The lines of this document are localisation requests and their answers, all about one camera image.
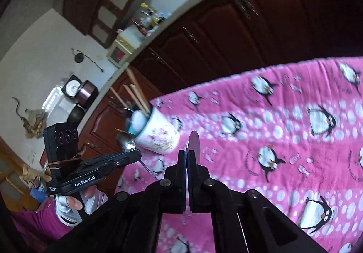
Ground person's left hand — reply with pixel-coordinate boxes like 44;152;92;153
54;186;110;227

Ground cream microwave oven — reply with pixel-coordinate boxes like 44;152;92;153
107;26;142;66

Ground group of condiment bottles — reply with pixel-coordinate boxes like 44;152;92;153
133;2;172;35

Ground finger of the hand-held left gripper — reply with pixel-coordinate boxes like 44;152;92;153
93;150;142;176

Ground grey kitchen countertop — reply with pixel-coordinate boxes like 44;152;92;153
21;0;326;168

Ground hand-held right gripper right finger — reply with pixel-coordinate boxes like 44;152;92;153
187;151;329;253

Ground brown wooden wall cabinet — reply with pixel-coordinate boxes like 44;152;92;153
64;0;154;49

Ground round black wall fixture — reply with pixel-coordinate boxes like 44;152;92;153
71;48;105;73

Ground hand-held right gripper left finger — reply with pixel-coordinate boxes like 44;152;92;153
52;149;188;253

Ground pile of ginger roots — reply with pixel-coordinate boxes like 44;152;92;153
24;108;50;138

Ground wooden chopstick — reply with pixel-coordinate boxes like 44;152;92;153
109;87;127;110
126;67;151;114
124;85;144;113

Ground brown wooden base cabinets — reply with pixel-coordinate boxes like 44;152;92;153
75;0;363;199

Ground person's left forearm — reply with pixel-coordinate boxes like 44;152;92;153
11;200;83;245

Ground open rice cooker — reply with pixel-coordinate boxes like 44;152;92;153
61;75;99;109

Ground black pot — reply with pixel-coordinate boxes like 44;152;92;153
66;104;87;124

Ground pink penguin blanket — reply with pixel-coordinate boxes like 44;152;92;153
115;56;363;253

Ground white floral cup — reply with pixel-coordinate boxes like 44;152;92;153
126;105;182;155

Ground metal fork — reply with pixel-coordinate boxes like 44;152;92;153
112;98;134;117

